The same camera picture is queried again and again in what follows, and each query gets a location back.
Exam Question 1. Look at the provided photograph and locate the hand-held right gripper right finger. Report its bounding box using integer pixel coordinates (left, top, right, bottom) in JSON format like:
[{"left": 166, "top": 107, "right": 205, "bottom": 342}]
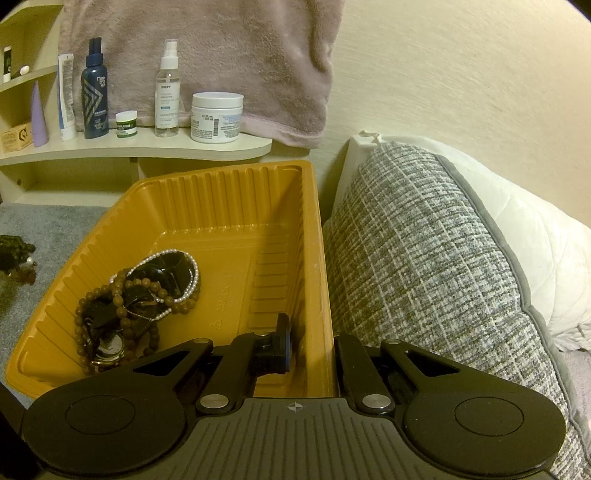
[{"left": 333, "top": 333, "right": 462, "bottom": 412}]

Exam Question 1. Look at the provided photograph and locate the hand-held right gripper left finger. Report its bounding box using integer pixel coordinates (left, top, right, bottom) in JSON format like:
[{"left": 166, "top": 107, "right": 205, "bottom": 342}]
[{"left": 131, "top": 313, "right": 293, "bottom": 414}]

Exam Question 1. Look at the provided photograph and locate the yellow ribbed plastic tray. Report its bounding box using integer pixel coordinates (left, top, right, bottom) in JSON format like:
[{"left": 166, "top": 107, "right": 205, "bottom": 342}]
[{"left": 6, "top": 160, "right": 337, "bottom": 403}]

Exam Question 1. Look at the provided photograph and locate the white pearl necklace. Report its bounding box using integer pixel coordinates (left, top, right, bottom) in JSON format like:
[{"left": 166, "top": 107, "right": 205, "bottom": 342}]
[{"left": 121, "top": 249, "right": 201, "bottom": 325}]

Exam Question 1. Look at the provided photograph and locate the black leather bracelet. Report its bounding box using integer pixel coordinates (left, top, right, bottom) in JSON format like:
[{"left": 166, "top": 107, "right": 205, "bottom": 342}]
[{"left": 137, "top": 251, "right": 195, "bottom": 302}]

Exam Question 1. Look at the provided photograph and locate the wristwatch with metal case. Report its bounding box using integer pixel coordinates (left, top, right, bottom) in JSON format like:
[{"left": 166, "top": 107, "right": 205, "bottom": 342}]
[{"left": 90, "top": 332, "right": 129, "bottom": 366}]

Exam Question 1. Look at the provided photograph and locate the brown bead necklace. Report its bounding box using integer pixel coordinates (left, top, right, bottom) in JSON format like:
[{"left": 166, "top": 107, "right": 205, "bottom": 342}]
[{"left": 75, "top": 269, "right": 161, "bottom": 377}]

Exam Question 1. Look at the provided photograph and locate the pile of beaded jewelry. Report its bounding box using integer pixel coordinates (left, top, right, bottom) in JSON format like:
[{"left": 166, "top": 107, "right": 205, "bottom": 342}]
[{"left": 0, "top": 234, "right": 37, "bottom": 283}]

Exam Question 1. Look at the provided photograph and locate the grey woven pillow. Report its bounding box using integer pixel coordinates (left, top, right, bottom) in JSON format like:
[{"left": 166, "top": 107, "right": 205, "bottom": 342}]
[{"left": 321, "top": 141, "right": 591, "bottom": 480}]

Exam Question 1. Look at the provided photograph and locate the white pillow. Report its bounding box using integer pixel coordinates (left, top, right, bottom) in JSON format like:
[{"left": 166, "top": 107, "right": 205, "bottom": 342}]
[{"left": 332, "top": 130, "right": 591, "bottom": 352}]

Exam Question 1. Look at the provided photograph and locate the white cream jar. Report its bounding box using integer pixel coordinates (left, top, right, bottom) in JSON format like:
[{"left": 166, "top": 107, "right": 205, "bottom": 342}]
[{"left": 191, "top": 92, "right": 245, "bottom": 144}]

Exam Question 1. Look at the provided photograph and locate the cream curved shelf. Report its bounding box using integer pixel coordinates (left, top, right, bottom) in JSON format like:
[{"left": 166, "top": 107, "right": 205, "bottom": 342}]
[{"left": 0, "top": 4, "right": 273, "bottom": 206}]

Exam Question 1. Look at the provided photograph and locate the clear spray bottle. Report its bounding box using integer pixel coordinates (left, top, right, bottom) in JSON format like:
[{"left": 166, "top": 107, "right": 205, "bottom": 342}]
[{"left": 154, "top": 41, "right": 180, "bottom": 138}]

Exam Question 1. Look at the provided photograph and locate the small green label jar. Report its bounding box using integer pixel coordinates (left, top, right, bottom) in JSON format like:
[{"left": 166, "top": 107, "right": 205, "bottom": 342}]
[{"left": 115, "top": 111, "right": 139, "bottom": 138}]

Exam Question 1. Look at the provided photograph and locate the pinkish grey towel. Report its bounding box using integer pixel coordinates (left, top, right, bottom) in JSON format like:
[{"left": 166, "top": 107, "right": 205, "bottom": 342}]
[{"left": 59, "top": 0, "right": 346, "bottom": 149}]

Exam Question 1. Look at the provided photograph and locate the dark blue spray bottle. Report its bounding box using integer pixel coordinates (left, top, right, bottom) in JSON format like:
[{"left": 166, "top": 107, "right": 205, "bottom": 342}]
[{"left": 81, "top": 38, "right": 111, "bottom": 140}]

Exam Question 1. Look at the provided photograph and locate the white squeeze tube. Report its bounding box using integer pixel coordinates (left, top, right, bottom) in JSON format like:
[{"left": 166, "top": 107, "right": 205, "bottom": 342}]
[{"left": 57, "top": 54, "right": 79, "bottom": 141}]

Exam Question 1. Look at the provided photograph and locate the purple cone bottle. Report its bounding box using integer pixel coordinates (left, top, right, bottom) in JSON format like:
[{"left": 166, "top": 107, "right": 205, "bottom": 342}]
[{"left": 30, "top": 80, "right": 49, "bottom": 148}]

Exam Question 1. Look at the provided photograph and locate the small cardboard box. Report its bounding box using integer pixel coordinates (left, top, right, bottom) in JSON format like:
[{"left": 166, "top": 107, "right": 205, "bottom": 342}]
[{"left": 0, "top": 122, "right": 34, "bottom": 155}]

